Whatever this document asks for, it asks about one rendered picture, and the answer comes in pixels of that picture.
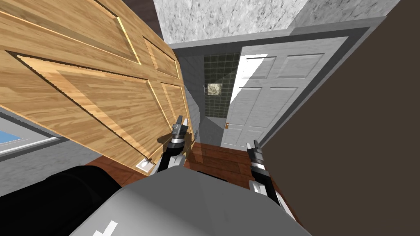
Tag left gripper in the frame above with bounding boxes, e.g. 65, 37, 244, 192
172, 115, 189, 136

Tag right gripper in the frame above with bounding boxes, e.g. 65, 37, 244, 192
246, 140, 265, 162

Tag white panelled door leaf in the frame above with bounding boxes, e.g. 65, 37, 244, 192
220, 36, 348, 151

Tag white square plate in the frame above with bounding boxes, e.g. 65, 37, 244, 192
136, 158, 155, 173

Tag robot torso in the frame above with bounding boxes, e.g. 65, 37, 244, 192
68, 165, 313, 236

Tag light wooden panelled door leaf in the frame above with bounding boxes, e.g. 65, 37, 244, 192
0, 0, 195, 176

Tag grey framed window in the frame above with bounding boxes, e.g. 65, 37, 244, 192
0, 111, 69, 163

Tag grey framed wall picture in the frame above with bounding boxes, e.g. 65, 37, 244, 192
206, 83, 223, 96

